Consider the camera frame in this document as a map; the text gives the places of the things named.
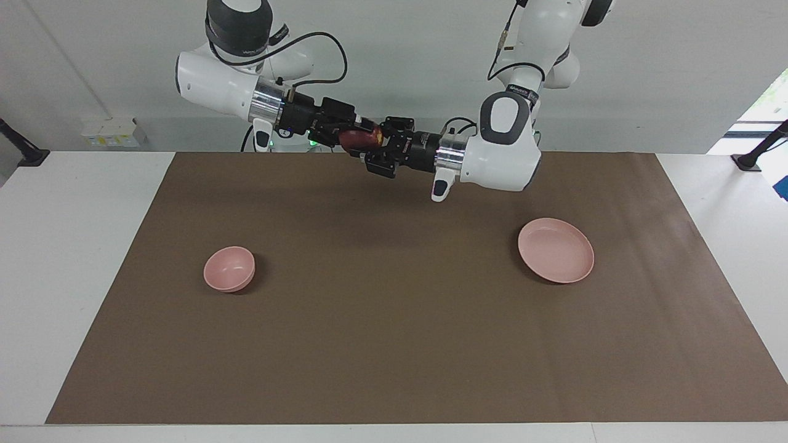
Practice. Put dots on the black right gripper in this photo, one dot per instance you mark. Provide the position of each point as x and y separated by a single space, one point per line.
314 117

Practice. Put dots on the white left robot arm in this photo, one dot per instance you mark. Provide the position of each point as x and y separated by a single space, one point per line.
502 157

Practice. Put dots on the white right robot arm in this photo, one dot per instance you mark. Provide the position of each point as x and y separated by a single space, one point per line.
215 77

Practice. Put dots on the pink bowl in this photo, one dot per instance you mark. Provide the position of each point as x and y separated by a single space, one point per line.
228 269

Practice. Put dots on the brown table mat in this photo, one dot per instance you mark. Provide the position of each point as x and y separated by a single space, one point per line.
394 332

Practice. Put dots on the pink plate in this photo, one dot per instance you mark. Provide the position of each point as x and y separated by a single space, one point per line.
557 252

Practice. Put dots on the black clamp stand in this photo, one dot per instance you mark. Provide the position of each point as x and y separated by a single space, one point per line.
748 161
28 157

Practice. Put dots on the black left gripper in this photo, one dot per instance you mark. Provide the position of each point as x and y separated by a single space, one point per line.
415 151

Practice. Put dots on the window with green view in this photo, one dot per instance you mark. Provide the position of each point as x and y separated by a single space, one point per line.
772 98

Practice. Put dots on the white wall socket box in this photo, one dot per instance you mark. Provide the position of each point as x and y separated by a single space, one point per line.
114 134

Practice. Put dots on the blue object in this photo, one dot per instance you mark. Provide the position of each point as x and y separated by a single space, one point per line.
783 187

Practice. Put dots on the dark red apple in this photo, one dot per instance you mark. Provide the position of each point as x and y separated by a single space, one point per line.
360 140

